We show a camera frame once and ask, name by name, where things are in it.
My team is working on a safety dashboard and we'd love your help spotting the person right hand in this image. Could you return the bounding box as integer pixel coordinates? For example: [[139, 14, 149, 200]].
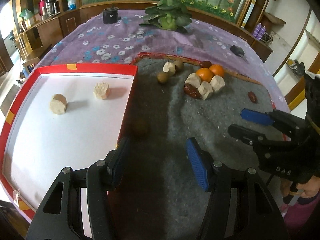
[[280, 176, 320, 198]]

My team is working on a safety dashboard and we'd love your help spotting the wooden side cabinet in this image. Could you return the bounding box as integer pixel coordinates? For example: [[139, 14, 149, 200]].
[[18, 10, 83, 55]]

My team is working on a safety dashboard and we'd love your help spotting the brown kiwi fruit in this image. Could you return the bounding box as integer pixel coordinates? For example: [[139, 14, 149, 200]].
[[157, 72, 170, 84]]

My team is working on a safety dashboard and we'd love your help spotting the green leafy cabbage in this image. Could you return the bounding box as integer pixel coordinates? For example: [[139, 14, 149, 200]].
[[139, 0, 192, 34]]

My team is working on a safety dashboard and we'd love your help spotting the beige chunk of orange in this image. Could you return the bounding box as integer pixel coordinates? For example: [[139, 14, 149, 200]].
[[184, 73, 202, 88], [210, 75, 225, 93]]

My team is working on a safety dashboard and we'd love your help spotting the grey felt mat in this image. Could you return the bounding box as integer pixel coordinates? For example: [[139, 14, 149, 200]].
[[110, 58, 289, 239]]

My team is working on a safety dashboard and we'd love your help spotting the purple floral tablecloth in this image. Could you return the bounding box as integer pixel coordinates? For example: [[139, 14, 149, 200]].
[[38, 10, 289, 112]]

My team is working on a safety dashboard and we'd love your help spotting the front orange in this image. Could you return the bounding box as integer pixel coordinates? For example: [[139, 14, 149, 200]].
[[196, 68, 214, 83]]

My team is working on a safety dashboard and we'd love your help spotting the purple bottles pair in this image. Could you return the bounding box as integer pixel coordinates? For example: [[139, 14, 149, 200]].
[[252, 23, 266, 40]]

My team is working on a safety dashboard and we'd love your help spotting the pink bottle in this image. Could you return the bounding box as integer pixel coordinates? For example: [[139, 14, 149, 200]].
[[39, 0, 47, 16]]

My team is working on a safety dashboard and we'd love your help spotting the red date behind oranges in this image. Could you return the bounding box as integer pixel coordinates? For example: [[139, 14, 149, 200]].
[[199, 61, 212, 68]]

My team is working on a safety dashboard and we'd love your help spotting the beige chunk front middle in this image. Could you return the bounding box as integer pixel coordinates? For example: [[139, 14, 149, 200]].
[[197, 81, 213, 100]]

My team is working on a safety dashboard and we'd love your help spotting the orange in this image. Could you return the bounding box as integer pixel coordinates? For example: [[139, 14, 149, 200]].
[[209, 64, 225, 77], [196, 68, 214, 83]]

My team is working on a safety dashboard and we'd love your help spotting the black thermos jug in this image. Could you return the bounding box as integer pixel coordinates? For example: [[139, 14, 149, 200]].
[[45, 0, 57, 16]]

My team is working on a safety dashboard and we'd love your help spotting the red date front left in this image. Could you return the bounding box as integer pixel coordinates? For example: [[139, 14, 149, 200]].
[[183, 83, 201, 99]]

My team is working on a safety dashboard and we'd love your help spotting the beige chunk near kiwi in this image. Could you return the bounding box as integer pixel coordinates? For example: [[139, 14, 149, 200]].
[[163, 61, 176, 76]]

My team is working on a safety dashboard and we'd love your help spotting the brown kiwi by chunk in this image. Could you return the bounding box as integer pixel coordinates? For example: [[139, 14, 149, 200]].
[[174, 59, 184, 72]]

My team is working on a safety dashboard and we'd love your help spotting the beige chunk right of orange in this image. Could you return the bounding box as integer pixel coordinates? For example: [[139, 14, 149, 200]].
[[210, 75, 225, 93]]

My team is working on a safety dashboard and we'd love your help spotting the beige chunk left of orange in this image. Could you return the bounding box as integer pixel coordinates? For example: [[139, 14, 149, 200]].
[[184, 73, 202, 88]]

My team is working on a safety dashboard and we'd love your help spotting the red date far right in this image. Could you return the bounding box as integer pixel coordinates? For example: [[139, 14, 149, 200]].
[[247, 91, 258, 103]]

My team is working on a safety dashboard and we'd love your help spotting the red white shallow box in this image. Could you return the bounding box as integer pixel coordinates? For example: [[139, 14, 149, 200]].
[[1, 63, 138, 239]]

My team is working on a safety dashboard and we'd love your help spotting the beige sugarcane chunk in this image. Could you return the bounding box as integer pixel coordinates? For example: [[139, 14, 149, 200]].
[[93, 82, 111, 100], [49, 94, 67, 115]]

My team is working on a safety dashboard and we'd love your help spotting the small black device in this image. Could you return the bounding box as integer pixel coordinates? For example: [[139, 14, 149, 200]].
[[230, 45, 245, 57]]

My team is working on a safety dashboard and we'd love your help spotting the rear orange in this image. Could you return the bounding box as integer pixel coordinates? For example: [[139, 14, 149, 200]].
[[209, 64, 225, 77]]

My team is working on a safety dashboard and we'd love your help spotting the black cylindrical grinder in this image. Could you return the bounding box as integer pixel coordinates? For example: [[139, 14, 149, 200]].
[[102, 3, 121, 24]]

